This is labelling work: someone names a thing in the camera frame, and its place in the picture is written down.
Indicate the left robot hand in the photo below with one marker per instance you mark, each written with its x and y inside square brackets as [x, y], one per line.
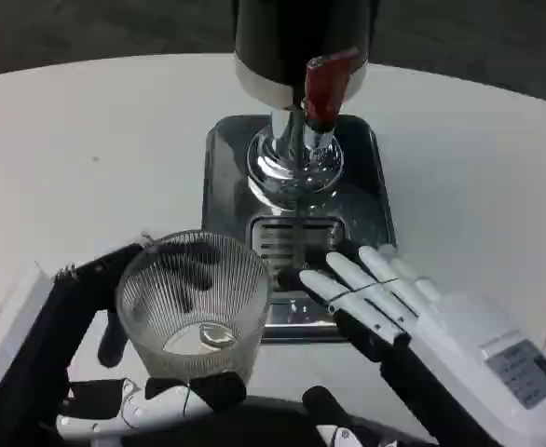
[45, 326]

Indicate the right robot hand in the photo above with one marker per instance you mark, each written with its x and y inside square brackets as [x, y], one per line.
[459, 354]

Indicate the clear ribbed glass cup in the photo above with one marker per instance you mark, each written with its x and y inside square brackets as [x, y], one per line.
[194, 335]

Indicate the steel drip tray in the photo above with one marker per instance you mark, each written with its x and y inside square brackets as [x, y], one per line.
[368, 186]

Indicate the black robot torso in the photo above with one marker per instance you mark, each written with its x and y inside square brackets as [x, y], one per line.
[259, 426]

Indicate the slotted drip tray grid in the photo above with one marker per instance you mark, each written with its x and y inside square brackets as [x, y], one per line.
[277, 237]

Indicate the black drink dispenser chrome stand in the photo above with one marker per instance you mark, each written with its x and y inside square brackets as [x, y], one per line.
[273, 42]

